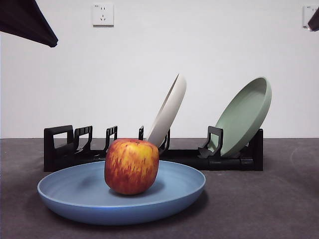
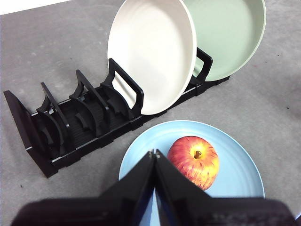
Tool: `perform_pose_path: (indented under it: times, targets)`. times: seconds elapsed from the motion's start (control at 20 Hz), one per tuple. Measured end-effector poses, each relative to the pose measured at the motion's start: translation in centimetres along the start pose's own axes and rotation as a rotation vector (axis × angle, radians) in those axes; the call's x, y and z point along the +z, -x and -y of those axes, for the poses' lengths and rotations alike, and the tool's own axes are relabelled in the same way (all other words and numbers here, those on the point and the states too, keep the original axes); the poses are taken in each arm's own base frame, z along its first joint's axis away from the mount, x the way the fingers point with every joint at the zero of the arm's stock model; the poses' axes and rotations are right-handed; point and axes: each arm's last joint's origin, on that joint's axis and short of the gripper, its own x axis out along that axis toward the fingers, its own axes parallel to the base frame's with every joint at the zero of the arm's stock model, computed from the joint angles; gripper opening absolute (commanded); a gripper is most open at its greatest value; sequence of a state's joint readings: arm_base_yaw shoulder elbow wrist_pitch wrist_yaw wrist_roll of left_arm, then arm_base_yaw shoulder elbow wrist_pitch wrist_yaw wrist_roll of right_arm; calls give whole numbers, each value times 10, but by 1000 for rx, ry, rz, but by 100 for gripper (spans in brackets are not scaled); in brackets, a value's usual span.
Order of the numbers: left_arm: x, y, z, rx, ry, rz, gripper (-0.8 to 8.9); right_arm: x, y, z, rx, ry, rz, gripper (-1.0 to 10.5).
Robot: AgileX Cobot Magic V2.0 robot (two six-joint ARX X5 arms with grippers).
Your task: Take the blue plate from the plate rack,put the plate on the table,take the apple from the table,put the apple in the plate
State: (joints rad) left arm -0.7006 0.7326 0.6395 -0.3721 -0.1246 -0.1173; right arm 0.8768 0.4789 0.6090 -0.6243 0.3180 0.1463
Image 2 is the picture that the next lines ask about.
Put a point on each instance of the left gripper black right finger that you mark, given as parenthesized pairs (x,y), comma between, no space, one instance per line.
(200,212)

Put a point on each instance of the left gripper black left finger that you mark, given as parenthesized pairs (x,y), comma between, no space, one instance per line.
(105,212)

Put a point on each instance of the red yellow apple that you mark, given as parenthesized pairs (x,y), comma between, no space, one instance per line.
(195,164)

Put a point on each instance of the blue plate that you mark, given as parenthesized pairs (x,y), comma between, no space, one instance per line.
(235,169)

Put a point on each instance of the black plate rack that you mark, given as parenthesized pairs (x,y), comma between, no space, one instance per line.
(70,157)

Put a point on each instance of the cream plate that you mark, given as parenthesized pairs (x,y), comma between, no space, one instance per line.
(150,58)

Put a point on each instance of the green plate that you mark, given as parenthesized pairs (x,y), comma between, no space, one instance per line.
(225,35)

